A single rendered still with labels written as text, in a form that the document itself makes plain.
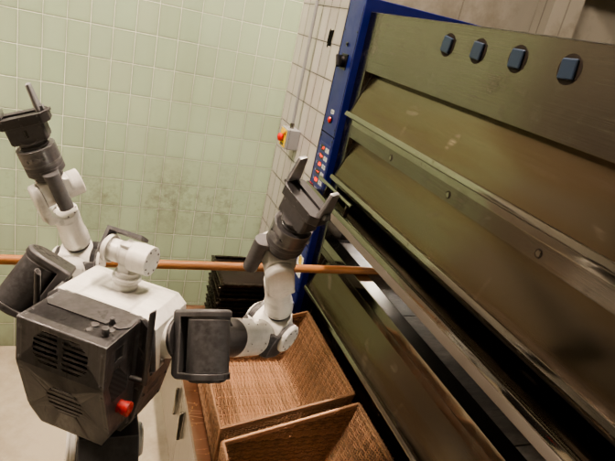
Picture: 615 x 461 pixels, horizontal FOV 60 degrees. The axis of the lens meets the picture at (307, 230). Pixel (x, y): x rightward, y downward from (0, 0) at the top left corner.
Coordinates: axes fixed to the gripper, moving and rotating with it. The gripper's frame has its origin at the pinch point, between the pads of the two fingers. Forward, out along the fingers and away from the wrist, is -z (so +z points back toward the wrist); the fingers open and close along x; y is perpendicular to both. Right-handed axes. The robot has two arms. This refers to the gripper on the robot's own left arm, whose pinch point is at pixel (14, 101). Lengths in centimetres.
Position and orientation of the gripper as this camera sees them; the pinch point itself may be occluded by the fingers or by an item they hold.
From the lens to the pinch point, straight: 137.8
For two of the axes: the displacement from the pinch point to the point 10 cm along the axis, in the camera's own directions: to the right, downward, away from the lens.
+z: 1.4, 8.2, 5.5
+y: 2.4, 5.1, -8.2
